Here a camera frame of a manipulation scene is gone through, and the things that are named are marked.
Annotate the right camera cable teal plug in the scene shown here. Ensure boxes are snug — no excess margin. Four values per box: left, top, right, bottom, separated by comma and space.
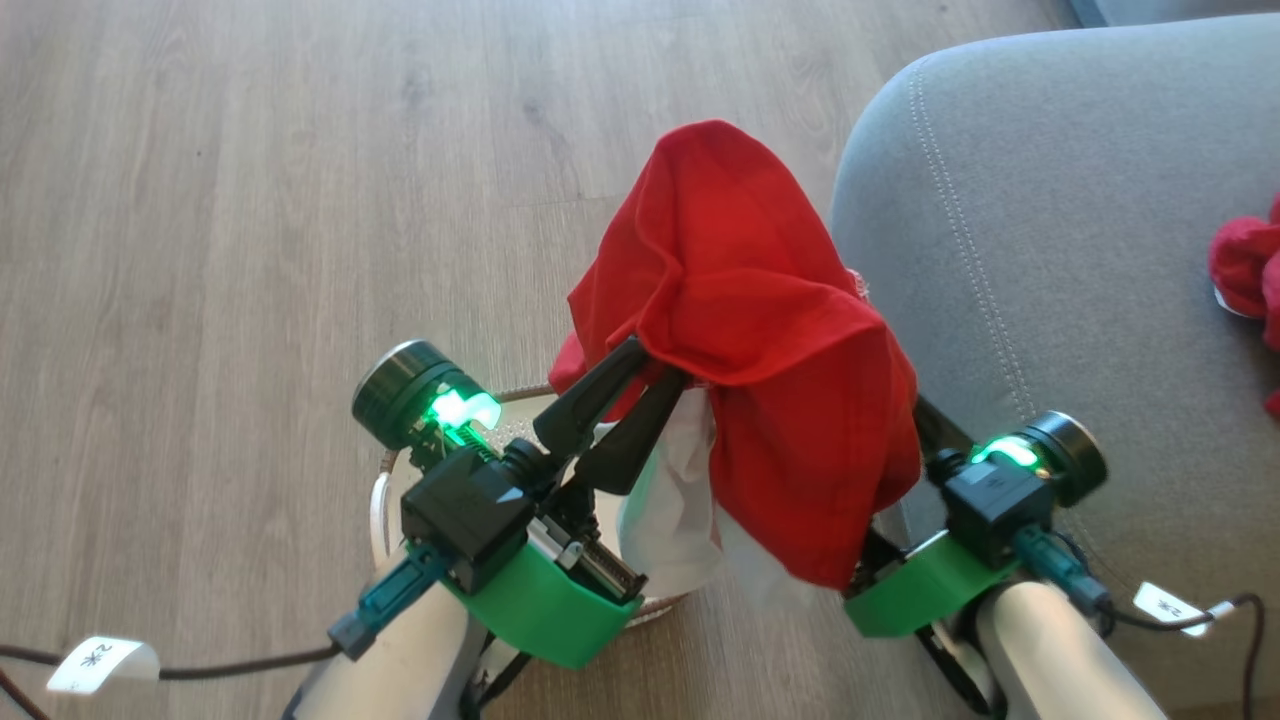
1012, 525, 1267, 720

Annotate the white laundry basket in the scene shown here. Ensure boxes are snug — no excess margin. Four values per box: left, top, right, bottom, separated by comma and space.
368, 383, 691, 629

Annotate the white cable label tag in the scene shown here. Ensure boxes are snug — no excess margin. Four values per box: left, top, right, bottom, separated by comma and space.
47, 636, 161, 695
1133, 582, 1238, 638

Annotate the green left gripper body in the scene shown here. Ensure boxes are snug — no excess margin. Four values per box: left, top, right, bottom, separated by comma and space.
440, 490, 646, 669

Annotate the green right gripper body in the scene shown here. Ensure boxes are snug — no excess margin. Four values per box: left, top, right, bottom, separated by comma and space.
845, 530, 1021, 639

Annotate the sofa with grey seat cushions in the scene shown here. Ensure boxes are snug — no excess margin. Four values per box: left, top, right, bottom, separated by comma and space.
830, 12, 1280, 711

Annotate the camera cable teal plug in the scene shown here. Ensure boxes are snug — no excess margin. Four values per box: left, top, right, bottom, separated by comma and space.
1012, 525, 1267, 720
0, 545, 453, 720

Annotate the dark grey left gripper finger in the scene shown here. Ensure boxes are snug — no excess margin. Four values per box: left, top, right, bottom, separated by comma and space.
533, 337, 649, 458
575, 368, 691, 497

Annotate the red fuzzy fleece garment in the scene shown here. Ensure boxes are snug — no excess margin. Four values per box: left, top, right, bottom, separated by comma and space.
1207, 193, 1280, 416

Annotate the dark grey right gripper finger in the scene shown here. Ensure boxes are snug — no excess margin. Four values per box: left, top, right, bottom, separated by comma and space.
913, 395, 978, 463

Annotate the red smooth cotton shirt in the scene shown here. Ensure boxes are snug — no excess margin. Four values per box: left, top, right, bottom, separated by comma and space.
548, 120, 923, 591

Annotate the white cloth garment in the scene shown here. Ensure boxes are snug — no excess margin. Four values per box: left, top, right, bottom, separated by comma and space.
615, 385, 831, 613

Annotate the left camera cable teal plug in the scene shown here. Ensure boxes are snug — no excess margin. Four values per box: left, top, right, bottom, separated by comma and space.
0, 545, 453, 720

